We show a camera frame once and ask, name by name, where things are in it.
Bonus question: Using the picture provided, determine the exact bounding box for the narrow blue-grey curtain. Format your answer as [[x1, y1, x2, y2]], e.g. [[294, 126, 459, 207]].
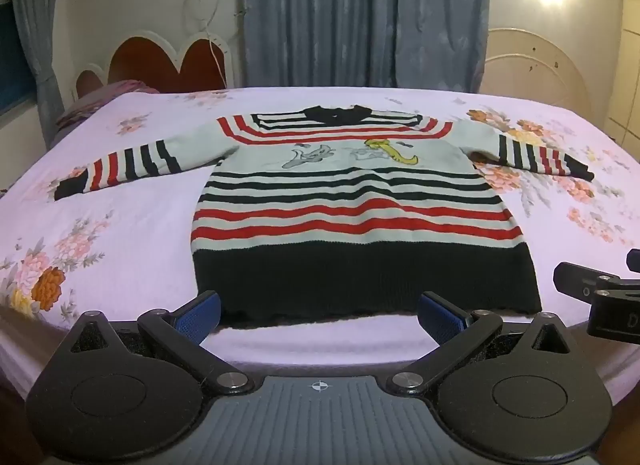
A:
[[9, 0, 65, 148]]

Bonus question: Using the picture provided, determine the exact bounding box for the cream arched footboard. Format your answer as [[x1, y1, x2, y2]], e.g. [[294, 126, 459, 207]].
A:
[[481, 28, 593, 108]]

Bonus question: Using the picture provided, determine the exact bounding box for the pink striped pillow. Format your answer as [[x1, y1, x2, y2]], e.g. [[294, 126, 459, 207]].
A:
[[55, 79, 161, 133]]

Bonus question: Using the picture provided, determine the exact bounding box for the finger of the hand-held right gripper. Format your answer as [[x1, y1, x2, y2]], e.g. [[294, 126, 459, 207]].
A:
[[552, 261, 640, 305]]

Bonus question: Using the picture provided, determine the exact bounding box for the wide blue-grey curtain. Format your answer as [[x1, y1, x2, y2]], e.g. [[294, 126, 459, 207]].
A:
[[241, 0, 490, 94]]

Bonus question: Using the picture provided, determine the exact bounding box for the striped knit sweater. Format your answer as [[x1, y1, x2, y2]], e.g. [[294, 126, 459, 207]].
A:
[[53, 104, 596, 330]]

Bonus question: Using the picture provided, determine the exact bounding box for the red heart-shaped headboard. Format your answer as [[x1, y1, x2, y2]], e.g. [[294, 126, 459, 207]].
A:
[[72, 29, 235, 96]]

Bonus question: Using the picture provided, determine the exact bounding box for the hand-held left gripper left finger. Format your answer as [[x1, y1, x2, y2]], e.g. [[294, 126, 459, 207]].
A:
[[59, 290, 255, 396]]

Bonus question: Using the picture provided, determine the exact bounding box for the floral pink bed sheet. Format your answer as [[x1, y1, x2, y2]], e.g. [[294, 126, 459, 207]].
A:
[[0, 86, 640, 403]]

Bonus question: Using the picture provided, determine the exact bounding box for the window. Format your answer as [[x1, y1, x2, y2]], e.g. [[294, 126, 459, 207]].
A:
[[0, 0, 37, 117]]

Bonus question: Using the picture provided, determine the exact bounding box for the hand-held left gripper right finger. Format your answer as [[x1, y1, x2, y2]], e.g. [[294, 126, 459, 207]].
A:
[[385, 291, 582, 396]]

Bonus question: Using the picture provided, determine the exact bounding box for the white charger cable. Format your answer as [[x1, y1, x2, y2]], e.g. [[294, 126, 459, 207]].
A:
[[181, 0, 229, 89]]

